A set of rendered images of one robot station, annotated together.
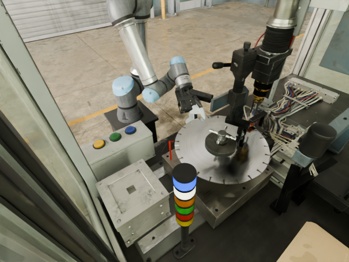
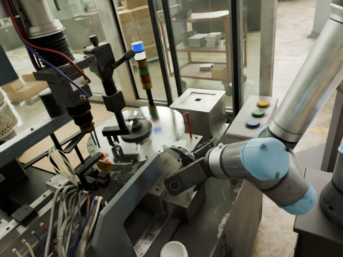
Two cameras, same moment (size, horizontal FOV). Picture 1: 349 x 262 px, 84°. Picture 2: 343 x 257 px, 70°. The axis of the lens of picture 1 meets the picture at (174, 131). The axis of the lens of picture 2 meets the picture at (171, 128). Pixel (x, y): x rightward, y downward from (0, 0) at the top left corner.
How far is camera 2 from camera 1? 121 cm
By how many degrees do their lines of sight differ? 103
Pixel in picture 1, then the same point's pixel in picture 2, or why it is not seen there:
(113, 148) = (245, 108)
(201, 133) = (160, 131)
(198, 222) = not seen: hidden behind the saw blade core
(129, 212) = (187, 93)
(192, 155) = (159, 113)
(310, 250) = (74, 158)
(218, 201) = not seen: hidden behind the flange
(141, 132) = (237, 127)
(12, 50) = not seen: outside the picture
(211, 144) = (144, 122)
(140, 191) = (190, 101)
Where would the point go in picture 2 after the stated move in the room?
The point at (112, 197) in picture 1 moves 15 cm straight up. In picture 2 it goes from (205, 92) to (201, 59)
